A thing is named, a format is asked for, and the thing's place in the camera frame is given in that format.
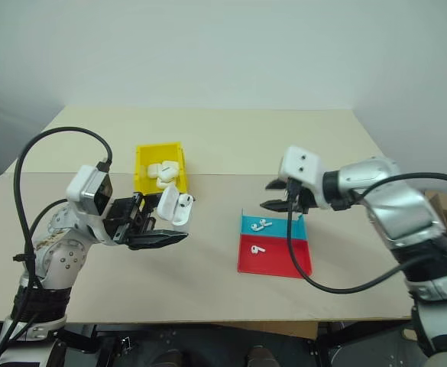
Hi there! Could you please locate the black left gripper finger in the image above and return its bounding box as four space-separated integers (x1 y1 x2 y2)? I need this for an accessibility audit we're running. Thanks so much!
136 192 163 211
125 228 191 252

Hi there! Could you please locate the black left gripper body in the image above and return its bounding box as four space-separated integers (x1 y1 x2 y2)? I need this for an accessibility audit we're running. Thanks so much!
100 193 160 248

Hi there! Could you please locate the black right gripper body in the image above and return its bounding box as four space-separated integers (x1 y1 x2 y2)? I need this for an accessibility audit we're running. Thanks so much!
283 177 319 216

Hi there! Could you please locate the yellow plastic bin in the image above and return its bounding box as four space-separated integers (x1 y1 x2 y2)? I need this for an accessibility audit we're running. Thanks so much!
132 141 191 196

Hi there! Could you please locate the red and blue tray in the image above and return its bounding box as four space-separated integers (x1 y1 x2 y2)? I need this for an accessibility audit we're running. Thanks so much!
236 207 314 278

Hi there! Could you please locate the dark brown rounded shape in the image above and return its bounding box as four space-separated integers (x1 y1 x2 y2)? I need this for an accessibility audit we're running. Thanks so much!
156 349 185 367
247 345 278 367

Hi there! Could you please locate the brown cardboard box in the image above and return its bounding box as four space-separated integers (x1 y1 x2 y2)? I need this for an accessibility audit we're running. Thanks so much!
424 190 447 240

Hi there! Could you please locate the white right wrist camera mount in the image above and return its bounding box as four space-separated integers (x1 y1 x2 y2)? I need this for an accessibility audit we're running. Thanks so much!
277 145 326 210

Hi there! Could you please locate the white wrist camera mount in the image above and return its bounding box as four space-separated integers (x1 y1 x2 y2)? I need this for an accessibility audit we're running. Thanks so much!
66 164 114 227
277 145 326 210

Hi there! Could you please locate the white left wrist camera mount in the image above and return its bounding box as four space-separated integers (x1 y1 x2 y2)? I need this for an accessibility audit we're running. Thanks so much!
66 164 114 227

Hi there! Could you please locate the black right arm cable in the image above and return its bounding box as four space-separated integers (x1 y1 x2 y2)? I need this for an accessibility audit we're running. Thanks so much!
285 172 447 296

